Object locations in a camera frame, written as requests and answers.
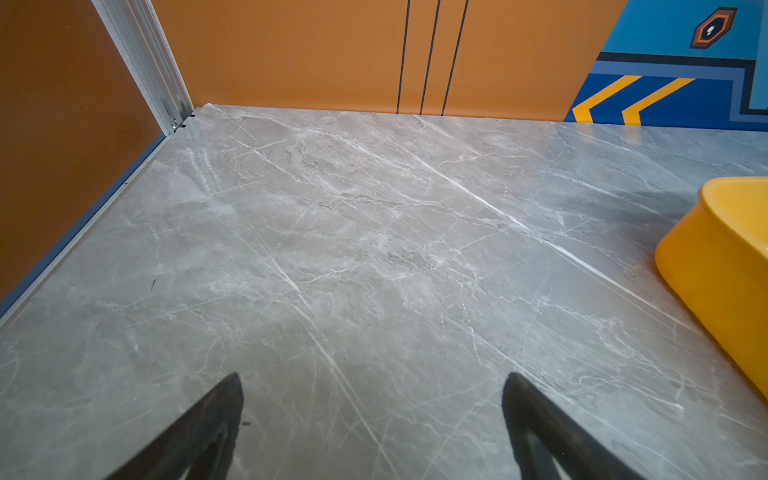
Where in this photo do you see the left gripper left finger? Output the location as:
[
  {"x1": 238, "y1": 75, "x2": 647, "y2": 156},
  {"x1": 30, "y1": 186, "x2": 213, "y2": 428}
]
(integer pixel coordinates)
[{"x1": 109, "y1": 372, "x2": 244, "y2": 479}]

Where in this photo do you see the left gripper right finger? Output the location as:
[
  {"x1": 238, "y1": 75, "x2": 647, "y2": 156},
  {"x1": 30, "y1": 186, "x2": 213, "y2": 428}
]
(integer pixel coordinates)
[{"x1": 502, "y1": 372, "x2": 642, "y2": 479}]

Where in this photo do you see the yellow plastic bin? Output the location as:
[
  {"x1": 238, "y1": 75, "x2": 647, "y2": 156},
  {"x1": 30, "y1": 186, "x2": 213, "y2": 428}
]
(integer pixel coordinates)
[{"x1": 655, "y1": 177, "x2": 767, "y2": 393}]

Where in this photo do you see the left aluminium corner post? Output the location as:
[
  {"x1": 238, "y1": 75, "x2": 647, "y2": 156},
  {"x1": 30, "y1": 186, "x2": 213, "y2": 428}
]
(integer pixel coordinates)
[{"x1": 92, "y1": 0, "x2": 194, "y2": 136}]

